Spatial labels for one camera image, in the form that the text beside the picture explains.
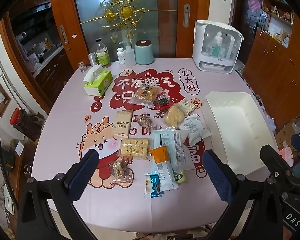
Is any beige cracker packet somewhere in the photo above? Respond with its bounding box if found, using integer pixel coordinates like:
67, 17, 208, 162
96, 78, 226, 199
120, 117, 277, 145
112, 110, 135, 140

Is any dark red snack packet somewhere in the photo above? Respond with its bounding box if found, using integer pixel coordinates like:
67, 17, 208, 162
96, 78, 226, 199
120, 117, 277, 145
154, 92, 178, 111

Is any glass bottle with green label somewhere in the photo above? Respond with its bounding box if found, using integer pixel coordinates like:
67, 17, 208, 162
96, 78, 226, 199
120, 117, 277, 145
94, 38, 112, 68

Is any small green snack packet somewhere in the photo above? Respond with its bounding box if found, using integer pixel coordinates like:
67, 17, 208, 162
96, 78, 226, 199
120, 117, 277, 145
172, 170, 188, 185

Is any white plastic storage bin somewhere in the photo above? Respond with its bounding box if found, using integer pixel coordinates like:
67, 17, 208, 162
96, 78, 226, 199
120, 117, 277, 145
202, 91, 286, 177

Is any green tissue box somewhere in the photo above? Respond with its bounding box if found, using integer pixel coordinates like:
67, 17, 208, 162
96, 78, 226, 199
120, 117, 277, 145
83, 64, 113, 97

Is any yellow pastry packet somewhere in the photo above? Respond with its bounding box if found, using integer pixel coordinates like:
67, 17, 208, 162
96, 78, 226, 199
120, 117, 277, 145
163, 99, 198, 127

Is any small blue snack packet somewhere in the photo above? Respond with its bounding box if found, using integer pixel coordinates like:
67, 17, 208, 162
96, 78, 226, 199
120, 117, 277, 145
143, 172, 165, 198

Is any frosted glass door gold ornament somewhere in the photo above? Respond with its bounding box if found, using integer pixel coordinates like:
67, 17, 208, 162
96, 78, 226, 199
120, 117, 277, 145
72, 0, 178, 64

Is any wooden framed picture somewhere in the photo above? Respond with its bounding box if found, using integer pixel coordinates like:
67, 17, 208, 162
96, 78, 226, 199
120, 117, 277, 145
0, 66, 12, 117

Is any wooden wall cabinet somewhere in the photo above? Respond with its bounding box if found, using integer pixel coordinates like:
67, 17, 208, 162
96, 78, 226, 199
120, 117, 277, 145
244, 0, 300, 133

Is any pink door decoration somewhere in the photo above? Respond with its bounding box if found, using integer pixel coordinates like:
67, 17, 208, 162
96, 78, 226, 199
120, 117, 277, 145
248, 0, 262, 12

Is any clear packet of peanut candy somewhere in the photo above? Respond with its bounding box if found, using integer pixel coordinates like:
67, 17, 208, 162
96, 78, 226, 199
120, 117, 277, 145
108, 161, 131, 183

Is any kitchen counter with dishes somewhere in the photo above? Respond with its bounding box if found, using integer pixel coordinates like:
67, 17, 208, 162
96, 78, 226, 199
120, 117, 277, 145
15, 32, 65, 77

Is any large white and blue packet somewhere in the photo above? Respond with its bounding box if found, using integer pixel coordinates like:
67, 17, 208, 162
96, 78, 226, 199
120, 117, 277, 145
150, 128, 187, 172

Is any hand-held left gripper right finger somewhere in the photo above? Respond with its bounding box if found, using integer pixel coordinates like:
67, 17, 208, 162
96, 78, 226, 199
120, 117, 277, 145
202, 149, 283, 240

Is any clear packet of mixed nuts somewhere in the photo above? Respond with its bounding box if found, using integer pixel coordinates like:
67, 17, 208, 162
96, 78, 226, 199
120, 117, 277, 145
136, 112, 158, 131

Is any orange and white snack packet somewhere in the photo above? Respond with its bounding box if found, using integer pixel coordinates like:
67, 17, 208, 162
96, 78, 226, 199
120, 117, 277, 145
149, 146, 180, 192

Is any white squeeze bottle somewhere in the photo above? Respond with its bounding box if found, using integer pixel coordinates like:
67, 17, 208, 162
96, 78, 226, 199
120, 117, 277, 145
120, 41, 137, 65

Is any pink round container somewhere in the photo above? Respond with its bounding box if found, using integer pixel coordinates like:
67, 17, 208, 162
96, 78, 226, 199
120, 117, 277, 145
278, 147, 295, 167

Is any white bottle sterilizer appliance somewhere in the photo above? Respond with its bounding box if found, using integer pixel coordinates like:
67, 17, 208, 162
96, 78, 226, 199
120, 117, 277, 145
192, 20, 245, 74

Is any silver door handle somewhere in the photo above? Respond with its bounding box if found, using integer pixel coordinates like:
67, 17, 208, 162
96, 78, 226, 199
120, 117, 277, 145
59, 24, 68, 45
183, 3, 191, 28

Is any red lidded jar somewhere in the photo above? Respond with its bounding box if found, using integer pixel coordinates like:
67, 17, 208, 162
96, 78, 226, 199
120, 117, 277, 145
9, 107, 45, 142

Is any pink printed tablecloth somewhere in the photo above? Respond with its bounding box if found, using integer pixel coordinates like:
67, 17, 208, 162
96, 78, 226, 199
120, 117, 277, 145
30, 57, 287, 234

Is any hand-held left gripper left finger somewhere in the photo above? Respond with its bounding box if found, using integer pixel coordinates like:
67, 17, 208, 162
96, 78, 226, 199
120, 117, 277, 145
16, 149, 100, 240

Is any white pill bottle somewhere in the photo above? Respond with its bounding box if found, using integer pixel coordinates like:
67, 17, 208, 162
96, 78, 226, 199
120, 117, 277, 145
117, 47, 127, 64

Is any light blue canister brown lid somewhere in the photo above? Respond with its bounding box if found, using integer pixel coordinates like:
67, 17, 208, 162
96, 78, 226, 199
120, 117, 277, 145
135, 40, 155, 65

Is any cardboard box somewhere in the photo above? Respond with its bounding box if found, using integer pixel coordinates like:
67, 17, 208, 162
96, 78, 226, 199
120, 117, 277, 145
274, 118, 300, 153

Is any clear packet of yellow crackers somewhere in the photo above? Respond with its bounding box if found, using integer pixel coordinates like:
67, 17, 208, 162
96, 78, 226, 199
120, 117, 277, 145
118, 137, 152, 161

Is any clear packet of brown biscuits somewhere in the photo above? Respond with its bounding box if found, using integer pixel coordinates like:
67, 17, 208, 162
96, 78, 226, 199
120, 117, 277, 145
127, 85, 163, 110

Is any dark entry door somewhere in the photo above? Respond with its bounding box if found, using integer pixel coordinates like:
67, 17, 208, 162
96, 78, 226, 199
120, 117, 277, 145
234, 0, 264, 67

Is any white printed snack packet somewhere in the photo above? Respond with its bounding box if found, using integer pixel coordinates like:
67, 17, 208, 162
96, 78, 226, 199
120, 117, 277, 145
179, 114, 212, 146

